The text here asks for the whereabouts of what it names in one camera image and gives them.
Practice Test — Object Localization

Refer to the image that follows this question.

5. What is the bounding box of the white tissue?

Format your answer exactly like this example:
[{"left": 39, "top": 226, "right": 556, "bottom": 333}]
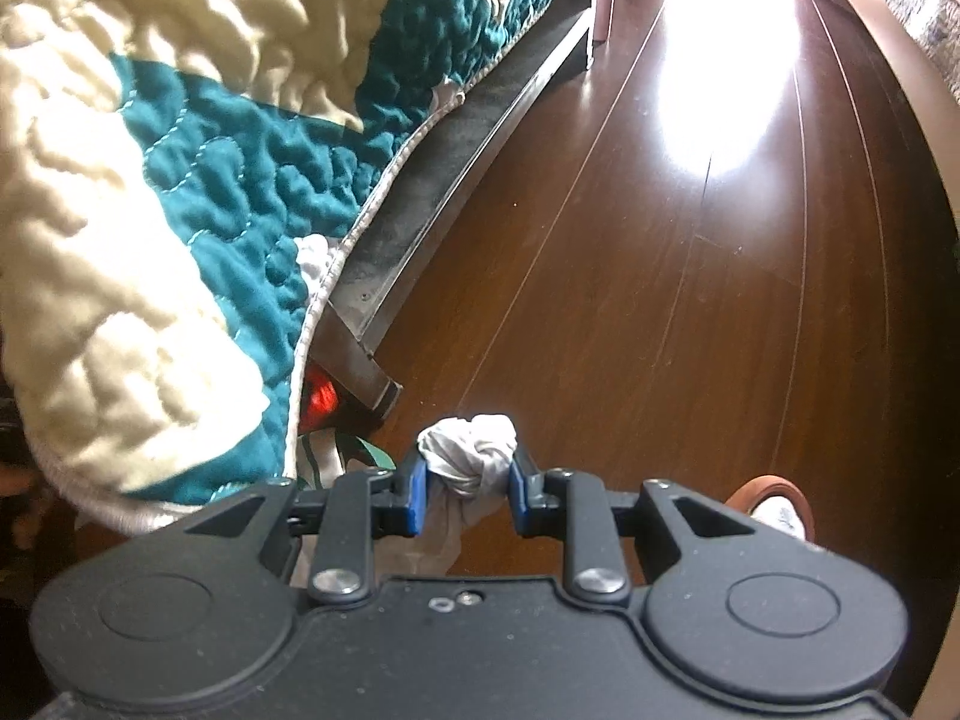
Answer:
[{"left": 412, "top": 415, "right": 517, "bottom": 577}]

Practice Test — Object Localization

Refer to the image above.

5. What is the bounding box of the white printed tote bag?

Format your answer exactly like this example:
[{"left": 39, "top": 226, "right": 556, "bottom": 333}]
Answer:
[{"left": 296, "top": 427, "right": 395, "bottom": 489}]

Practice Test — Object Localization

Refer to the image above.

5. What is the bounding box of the brown tape roll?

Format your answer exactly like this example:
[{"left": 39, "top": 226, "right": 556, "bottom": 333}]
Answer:
[{"left": 726, "top": 475, "right": 815, "bottom": 541}]

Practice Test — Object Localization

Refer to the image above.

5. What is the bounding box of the teal cream patchwork quilt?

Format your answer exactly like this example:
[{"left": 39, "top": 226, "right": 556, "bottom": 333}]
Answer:
[{"left": 2, "top": 0, "right": 551, "bottom": 535}]

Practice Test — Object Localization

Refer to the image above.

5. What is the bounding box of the bed with orange cover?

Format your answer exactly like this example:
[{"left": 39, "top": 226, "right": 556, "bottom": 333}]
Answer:
[{"left": 839, "top": 0, "right": 958, "bottom": 205}]

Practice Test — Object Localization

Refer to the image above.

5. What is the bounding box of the folding cot metal frame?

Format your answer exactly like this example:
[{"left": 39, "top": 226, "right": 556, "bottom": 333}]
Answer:
[{"left": 309, "top": 0, "right": 605, "bottom": 424}]

